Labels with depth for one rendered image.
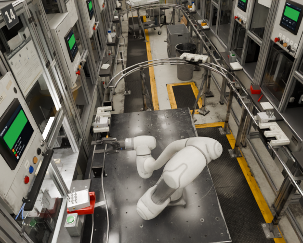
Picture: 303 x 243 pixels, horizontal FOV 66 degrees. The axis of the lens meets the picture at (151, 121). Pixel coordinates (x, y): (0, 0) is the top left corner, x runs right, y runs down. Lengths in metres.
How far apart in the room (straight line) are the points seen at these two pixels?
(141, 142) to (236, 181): 1.58
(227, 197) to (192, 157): 1.70
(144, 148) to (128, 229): 0.58
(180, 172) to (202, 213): 0.82
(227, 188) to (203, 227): 1.10
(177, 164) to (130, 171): 1.05
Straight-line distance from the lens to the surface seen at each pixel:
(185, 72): 4.50
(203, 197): 1.90
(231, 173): 2.95
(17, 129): 1.15
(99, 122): 2.22
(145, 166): 1.58
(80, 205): 1.56
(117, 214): 1.85
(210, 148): 1.13
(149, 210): 1.59
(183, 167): 1.05
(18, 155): 1.15
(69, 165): 1.94
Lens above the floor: 2.26
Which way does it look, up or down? 39 degrees down
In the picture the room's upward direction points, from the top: 5 degrees counter-clockwise
